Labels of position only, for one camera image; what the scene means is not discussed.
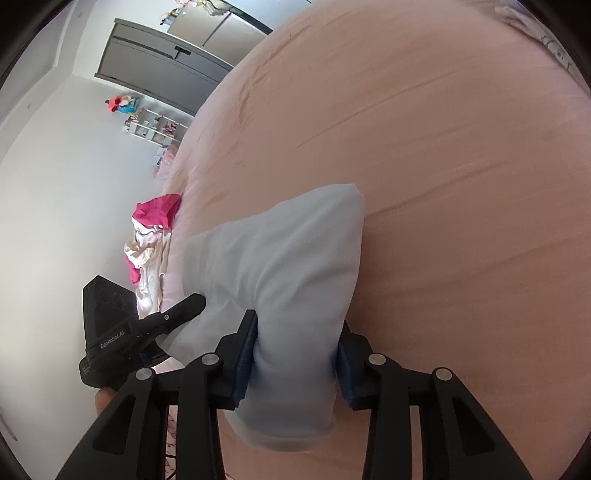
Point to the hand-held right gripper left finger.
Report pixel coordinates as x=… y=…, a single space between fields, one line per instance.
x=240 y=387

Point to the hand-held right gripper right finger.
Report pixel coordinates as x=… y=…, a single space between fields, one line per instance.
x=347 y=378

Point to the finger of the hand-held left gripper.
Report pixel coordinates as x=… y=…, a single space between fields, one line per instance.
x=180 y=311

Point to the white garment with ties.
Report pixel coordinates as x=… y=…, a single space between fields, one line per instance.
x=286 y=277

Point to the person's left hand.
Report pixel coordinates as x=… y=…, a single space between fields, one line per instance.
x=105 y=401

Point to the cream garment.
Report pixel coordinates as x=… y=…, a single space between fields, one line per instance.
x=147 y=267

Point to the pink garment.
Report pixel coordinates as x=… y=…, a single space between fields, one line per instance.
x=154 y=214

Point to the white shelf rack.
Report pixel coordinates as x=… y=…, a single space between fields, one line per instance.
x=157 y=127

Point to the bed with pink sheet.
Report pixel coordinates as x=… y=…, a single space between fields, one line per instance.
x=438 y=184

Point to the red blue plush toy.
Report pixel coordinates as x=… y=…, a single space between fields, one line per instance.
x=122 y=104

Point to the grey door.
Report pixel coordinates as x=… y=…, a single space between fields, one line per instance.
x=157 y=64

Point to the silver fridge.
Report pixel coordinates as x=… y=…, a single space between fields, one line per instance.
x=217 y=23

